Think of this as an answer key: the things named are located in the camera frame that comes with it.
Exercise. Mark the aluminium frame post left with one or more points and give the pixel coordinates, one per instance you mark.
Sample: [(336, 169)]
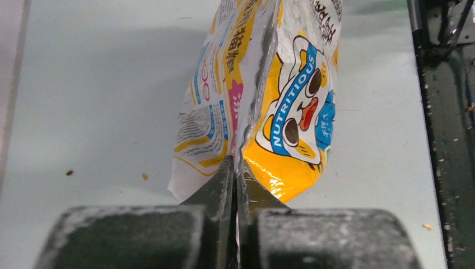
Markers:
[(14, 22)]

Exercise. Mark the white yellow pet food bag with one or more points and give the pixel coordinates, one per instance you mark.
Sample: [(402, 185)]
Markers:
[(263, 92)]

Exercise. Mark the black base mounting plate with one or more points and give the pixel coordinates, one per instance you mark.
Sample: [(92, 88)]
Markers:
[(443, 37)]

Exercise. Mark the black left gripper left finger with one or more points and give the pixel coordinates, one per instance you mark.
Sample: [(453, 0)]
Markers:
[(197, 233)]

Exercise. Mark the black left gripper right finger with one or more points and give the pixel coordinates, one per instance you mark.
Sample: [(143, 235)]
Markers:
[(272, 235)]

